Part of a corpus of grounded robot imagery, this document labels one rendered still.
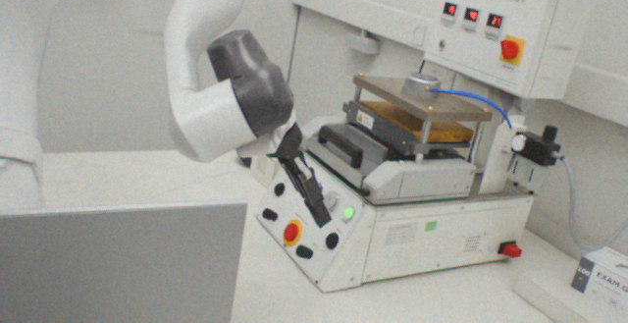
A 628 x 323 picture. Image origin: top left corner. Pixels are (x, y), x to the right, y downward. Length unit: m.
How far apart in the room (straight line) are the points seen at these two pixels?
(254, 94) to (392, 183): 0.40
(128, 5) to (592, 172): 1.77
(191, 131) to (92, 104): 1.73
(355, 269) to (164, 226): 0.65
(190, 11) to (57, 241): 0.49
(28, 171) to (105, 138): 1.87
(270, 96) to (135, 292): 0.34
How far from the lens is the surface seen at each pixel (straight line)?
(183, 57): 0.93
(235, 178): 1.60
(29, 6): 0.79
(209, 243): 0.60
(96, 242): 0.58
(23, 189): 0.73
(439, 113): 1.18
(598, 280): 1.34
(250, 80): 0.83
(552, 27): 1.29
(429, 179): 1.19
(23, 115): 0.77
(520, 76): 1.29
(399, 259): 1.23
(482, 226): 1.35
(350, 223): 1.15
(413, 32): 1.99
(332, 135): 1.24
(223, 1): 0.96
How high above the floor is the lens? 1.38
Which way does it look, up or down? 19 degrees down
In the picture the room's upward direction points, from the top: 10 degrees clockwise
